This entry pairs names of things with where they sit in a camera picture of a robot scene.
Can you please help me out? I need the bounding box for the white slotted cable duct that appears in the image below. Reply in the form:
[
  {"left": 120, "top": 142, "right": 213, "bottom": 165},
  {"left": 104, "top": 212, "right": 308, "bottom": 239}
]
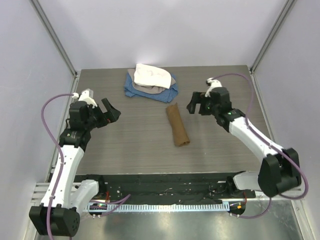
[{"left": 85, "top": 202, "right": 230, "bottom": 213}]

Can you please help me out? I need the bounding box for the aluminium frame rail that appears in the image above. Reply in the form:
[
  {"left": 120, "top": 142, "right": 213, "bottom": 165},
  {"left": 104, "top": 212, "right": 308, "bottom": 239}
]
[
  {"left": 249, "top": 0, "right": 297, "bottom": 74},
  {"left": 29, "top": 0, "right": 77, "bottom": 78}
]

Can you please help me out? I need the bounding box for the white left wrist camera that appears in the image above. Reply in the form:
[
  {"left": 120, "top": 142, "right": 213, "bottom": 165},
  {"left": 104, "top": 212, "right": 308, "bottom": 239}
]
[{"left": 71, "top": 88, "right": 98, "bottom": 108}]

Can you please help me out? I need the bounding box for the brown cloth napkin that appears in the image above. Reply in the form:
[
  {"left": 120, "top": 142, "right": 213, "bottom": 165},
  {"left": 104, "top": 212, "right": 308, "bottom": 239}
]
[{"left": 166, "top": 103, "right": 190, "bottom": 147}]

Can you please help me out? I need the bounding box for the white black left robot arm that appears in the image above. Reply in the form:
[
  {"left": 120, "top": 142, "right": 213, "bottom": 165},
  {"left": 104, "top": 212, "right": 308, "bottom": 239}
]
[{"left": 29, "top": 97, "right": 121, "bottom": 240}]

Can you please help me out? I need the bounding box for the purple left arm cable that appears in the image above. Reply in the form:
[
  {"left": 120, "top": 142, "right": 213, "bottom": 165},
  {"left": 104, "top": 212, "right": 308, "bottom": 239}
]
[{"left": 41, "top": 93, "right": 131, "bottom": 240}]

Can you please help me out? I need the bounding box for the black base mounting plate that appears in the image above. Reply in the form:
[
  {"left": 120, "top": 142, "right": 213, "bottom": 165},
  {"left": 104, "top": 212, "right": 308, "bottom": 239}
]
[{"left": 74, "top": 172, "right": 256, "bottom": 205}]

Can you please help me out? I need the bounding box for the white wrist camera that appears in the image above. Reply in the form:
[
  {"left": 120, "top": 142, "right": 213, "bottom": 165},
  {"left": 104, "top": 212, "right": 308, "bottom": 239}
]
[
  {"left": 71, "top": 88, "right": 98, "bottom": 108},
  {"left": 205, "top": 77, "right": 222, "bottom": 97}
]

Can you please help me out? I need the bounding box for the aluminium frame rail left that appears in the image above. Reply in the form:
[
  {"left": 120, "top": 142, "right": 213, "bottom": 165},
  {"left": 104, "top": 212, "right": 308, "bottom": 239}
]
[{"left": 29, "top": 0, "right": 77, "bottom": 78}]

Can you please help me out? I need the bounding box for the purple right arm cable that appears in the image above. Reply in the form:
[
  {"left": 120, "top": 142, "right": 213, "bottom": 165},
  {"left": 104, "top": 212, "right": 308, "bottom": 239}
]
[{"left": 209, "top": 73, "right": 310, "bottom": 220}]

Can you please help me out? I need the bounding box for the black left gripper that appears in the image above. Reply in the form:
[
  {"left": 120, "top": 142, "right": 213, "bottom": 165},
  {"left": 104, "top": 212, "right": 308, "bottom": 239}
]
[{"left": 84, "top": 98, "right": 120, "bottom": 131}]

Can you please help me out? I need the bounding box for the blue checkered cloth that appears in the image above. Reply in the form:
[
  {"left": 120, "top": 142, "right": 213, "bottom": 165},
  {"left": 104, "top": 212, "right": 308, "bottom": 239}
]
[{"left": 124, "top": 73, "right": 179, "bottom": 103}]

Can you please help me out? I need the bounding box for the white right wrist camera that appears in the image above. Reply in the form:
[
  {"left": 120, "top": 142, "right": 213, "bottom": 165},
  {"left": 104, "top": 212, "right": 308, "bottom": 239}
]
[{"left": 205, "top": 77, "right": 222, "bottom": 97}]

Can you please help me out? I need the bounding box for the white folded cloth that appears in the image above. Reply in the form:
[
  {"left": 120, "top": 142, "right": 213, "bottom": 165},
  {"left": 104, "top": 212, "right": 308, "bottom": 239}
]
[{"left": 133, "top": 63, "right": 172, "bottom": 89}]

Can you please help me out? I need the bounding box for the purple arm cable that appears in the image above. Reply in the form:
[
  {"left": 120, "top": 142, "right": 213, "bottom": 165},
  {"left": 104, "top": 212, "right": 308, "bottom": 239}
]
[
  {"left": 41, "top": 93, "right": 131, "bottom": 240},
  {"left": 209, "top": 73, "right": 310, "bottom": 220}
]

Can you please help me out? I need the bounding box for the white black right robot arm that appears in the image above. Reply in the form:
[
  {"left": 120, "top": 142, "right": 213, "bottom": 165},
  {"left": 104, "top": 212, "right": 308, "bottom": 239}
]
[{"left": 186, "top": 86, "right": 302, "bottom": 198}]

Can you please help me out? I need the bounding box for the aluminium frame rail right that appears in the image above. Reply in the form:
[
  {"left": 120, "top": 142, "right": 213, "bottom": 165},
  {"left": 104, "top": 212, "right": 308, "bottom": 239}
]
[{"left": 249, "top": 0, "right": 297, "bottom": 74}]

